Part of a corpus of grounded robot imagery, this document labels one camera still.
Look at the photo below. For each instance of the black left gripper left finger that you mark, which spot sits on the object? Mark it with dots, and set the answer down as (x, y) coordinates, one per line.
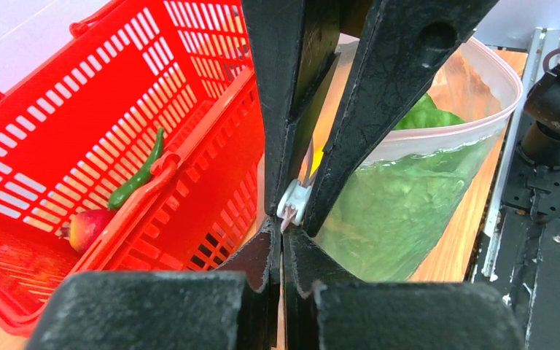
(234, 306)

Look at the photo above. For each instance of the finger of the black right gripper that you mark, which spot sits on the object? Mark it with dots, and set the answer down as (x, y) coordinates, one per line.
(402, 46)
(292, 44)

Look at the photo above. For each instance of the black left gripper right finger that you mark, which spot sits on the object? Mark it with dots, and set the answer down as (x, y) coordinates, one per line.
(326, 307)

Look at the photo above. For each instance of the clear zip top bag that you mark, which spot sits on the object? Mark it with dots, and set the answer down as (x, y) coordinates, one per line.
(481, 88)

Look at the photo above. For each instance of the yellow lemon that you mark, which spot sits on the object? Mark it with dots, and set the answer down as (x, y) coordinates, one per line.
(316, 159)

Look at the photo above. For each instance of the green white napa cabbage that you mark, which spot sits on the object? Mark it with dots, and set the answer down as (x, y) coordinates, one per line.
(391, 214)

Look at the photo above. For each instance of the green chili pepper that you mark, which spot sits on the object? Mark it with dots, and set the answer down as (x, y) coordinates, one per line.
(118, 198)

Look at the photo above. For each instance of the red apple left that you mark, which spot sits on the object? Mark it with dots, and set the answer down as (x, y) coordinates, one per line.
(85, 227)

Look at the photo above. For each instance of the red plastic shopping basket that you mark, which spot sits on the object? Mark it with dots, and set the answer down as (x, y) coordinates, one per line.
(84, 122)

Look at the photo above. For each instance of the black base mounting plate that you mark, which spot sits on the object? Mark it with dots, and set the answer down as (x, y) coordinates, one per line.
(521, 258)

